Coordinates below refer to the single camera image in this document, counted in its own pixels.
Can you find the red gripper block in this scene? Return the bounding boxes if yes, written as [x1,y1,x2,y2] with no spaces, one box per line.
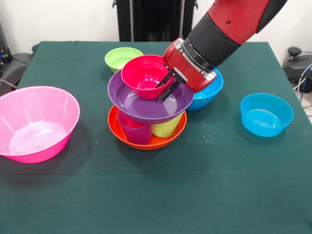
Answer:
[155,40,217,101]

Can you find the small magenta bowl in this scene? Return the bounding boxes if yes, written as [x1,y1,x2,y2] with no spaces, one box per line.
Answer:
[120,55,175,100]

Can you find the purple bowl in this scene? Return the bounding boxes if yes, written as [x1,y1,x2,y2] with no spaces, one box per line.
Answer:
[107,69,195,124]

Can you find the green cup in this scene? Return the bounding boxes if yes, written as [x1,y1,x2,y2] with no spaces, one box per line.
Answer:
[152,114,184,138]

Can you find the purple cup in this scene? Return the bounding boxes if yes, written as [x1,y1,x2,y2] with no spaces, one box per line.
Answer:
[117,111,152,145]

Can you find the orange bowl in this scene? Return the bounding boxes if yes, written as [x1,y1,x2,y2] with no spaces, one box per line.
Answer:
[108,105,188,151]

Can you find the large blue bowl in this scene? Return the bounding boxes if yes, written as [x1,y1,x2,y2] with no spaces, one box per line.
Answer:
[188,69,224,111]

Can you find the green bowl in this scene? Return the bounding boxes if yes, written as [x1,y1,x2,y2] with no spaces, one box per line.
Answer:
[104,47,144,73]

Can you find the small blue bowl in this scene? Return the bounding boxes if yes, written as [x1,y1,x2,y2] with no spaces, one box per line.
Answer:
[240,93,294,137]

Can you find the dark green table cloth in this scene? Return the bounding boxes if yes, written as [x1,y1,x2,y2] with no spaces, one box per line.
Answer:
[0,40,312,234]

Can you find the large pink bowl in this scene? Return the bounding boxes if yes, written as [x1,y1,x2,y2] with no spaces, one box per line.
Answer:
[0,85,80,164]

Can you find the black stand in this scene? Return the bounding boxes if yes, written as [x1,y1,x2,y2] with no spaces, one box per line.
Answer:
[0,21,13,74]

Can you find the tangle of cables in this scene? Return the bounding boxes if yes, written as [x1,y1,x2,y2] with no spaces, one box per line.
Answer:
[292,62,312,108]

